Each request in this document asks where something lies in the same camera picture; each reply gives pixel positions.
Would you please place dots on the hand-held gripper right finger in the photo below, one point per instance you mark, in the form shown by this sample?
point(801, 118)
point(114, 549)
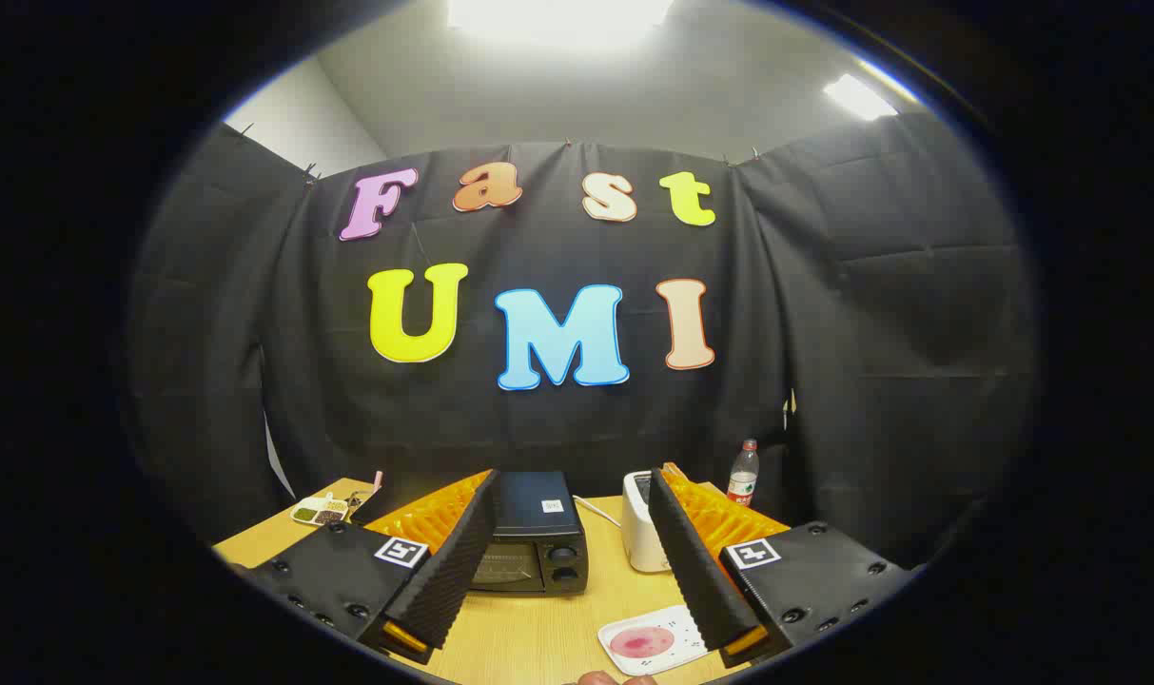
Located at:
point(695, 561)

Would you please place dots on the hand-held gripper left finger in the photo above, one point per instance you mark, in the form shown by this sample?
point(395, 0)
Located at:
point(458, 561)

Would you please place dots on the white square plate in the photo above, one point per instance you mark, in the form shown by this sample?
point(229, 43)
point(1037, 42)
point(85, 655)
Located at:
point(683, 628)

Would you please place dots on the black toaster oven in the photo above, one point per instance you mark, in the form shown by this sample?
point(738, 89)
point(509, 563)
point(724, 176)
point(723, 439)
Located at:
point(534, 504)

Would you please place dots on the pink ham slice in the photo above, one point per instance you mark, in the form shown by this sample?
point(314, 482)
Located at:
point(641, 642)

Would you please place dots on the white pop-up toaster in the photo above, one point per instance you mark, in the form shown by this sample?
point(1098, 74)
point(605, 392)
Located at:
point(638, 538)

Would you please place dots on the clear water bottle red label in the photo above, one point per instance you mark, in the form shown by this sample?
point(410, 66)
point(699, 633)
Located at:
point(743, 476)

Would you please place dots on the divided dish of beans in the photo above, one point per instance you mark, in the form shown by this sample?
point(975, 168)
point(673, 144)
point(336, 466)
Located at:
point(318, 512)

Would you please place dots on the small ceiling light panel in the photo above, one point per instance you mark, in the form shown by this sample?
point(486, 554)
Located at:
point(857, 97)

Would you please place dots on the large ceiling light panel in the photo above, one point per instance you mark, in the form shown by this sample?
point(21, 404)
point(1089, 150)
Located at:
point(557, 19)

